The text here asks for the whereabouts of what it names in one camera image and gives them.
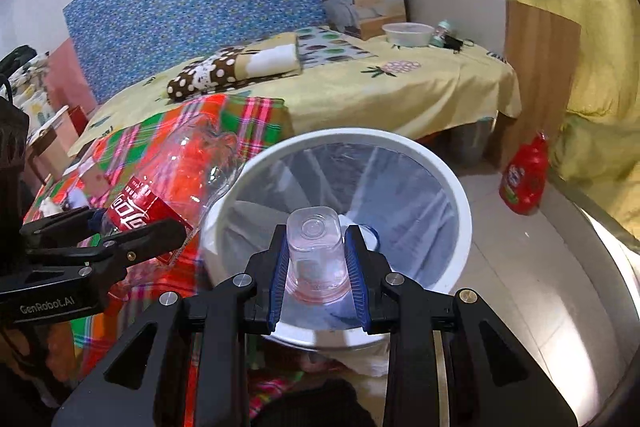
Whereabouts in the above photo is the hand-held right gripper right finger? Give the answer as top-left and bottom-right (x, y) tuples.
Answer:
(345, 224), (576, 427)

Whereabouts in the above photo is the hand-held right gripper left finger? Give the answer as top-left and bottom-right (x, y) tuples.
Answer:
(52, 224), (291, 427)

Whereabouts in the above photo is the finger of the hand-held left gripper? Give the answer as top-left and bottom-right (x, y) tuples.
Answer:
(22, 217), (187, 275)
(20, 207), (106, 249)

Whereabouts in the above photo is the clear plastic cup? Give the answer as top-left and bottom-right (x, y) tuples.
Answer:
(286, 207), (351, 305)

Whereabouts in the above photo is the clear red label plastic bottle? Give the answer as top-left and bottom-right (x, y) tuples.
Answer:
(100, 119), (246, 258)

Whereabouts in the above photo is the white trash bin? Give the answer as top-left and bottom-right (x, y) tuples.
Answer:
(197, 130), (473, 378)

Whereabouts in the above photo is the plaid cloth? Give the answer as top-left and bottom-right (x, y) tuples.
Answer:
(22, 94), (311, 427)

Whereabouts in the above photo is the black bag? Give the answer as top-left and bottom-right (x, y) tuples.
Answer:
(0, 47), (48, 72)

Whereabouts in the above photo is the bed with yellow sheet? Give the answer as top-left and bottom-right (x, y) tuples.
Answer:
(67, 24), (523, 158)

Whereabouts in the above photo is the brown polka dot pillow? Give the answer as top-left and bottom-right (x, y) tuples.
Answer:
(166, 44), (303, 102)

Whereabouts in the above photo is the red detergent bottle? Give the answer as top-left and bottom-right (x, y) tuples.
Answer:
(499, 132), (551, 217)

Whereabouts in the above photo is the grey patterned pillow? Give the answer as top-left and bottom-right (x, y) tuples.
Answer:
(295, 26), (381, 68)

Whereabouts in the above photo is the white bowl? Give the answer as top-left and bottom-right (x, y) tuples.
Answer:
(381, 22), (435, 48)

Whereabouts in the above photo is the small black object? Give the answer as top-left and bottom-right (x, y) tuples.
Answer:
(442, 34), (476, 54)

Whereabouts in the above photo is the small bottle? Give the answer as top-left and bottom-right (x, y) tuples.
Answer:
(431, 21), (453, 48)

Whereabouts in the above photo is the wooden panel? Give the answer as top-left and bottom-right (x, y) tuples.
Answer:
(492, 0), (583, 172)

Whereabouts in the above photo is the white bedside panel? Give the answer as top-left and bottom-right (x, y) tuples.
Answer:
(402, 0), (506, 55)

